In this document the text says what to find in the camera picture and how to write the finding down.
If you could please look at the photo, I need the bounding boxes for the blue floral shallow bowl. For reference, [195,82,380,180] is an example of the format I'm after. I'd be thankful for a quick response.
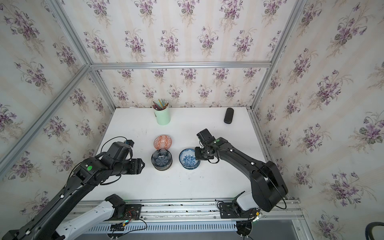
[179,149,200,166]

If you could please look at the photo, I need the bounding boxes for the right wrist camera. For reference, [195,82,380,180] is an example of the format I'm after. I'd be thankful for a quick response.
[197,129,216,147]

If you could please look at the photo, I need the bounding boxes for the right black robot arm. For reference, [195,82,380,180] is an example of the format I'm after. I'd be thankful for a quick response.
[195,137,289,212]

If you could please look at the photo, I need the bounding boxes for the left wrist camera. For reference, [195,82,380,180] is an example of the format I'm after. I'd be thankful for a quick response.
[107,140,135,162]

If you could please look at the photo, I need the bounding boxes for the black chair edge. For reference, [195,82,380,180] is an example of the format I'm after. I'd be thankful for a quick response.
[365,221,384,240]

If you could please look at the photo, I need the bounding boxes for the dark navy flower bowl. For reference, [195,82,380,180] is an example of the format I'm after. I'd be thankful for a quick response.
[151,149,173,167]

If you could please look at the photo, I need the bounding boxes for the blue damask patterned bowl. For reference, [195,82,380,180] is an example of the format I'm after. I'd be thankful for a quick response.
[182,161,200,170]

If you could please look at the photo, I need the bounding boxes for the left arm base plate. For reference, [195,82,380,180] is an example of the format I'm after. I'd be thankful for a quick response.
[107,204,142,221]

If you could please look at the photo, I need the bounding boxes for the red patterned bowl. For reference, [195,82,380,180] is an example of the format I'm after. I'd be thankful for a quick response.
[154,135,173,150]

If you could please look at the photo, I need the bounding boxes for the light green cup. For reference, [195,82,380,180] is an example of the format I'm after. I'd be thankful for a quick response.
[154,107,171,126]

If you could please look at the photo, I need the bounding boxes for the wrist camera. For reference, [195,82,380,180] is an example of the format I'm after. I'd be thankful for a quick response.
[107,140,135,162]
[197,129,216,147]

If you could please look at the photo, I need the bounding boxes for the aluminium mounting rail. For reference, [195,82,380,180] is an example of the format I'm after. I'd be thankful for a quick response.
[53,197,304,224]

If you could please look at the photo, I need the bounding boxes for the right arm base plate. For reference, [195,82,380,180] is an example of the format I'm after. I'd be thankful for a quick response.
[216,201,260,219]

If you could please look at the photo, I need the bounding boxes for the colourful straws bundle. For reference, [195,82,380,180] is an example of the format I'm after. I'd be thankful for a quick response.
[152,99,169,111]

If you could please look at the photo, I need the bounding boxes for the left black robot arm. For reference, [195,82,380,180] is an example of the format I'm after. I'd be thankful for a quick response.
[3,140,145,240]

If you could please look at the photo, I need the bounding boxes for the black oblong case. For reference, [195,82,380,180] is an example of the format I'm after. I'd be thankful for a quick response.
[224,108,234,125]

